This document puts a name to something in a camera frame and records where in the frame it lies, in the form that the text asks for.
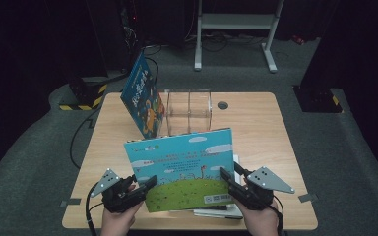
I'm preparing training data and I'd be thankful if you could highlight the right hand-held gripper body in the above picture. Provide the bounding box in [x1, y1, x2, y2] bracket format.
[237, 166, 295, 210]

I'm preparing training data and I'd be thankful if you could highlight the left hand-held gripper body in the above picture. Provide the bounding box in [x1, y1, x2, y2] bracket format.
[90, 168, 145, 213]

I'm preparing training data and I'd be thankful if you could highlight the thick white book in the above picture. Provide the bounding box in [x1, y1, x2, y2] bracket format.
[193, 153, 244, 220]

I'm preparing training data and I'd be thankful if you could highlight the light blue picture book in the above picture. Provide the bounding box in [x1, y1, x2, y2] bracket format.
[123, 127, 235, 213]

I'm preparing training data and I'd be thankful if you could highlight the clear acrylic book rack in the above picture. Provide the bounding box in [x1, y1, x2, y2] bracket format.
[157, 88, 214, 138]

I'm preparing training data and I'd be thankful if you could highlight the dark blue picture book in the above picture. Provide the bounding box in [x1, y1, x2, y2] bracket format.
[120, 50, 166, 140]

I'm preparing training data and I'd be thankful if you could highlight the person's left hand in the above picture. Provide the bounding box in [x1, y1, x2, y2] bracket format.
[99, 200, 145, 236]

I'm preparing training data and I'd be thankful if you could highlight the person's right hand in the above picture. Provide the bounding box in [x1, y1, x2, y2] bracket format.
[234, 197, 280, 236]

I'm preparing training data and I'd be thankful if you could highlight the black base with yellow stripes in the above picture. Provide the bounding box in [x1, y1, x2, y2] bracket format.
[292, 86, 345, 114]
[58, 77, 108, 112]

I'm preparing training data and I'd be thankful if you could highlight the small red floor object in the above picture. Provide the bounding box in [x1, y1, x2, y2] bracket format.
[290, 33, 306, 46]

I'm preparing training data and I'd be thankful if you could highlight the black computer tower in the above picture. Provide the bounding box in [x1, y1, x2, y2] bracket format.
[87, 0, 144, 73]

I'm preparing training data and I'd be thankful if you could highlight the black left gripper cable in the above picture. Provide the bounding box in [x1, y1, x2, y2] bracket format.
[85, 183, 105, 236]

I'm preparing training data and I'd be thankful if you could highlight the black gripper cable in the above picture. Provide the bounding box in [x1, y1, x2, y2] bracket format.
[85, 183, 105, 236]
[269, 195, 284, 236]

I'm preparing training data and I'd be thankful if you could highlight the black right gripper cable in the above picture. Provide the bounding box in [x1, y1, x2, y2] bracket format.
[269, 195, 284, 236]

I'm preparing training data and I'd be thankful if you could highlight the black floor cable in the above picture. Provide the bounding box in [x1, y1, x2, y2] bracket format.
[69, 109, 101, 170]
[143, 45, 160, 89]

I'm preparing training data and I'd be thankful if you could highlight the bundle of black cables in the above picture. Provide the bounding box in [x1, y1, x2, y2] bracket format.
[185, 30, 267, 53]

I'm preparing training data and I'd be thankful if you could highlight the white metal stand frame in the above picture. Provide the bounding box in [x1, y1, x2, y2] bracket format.
[194, 0, 285, 74]

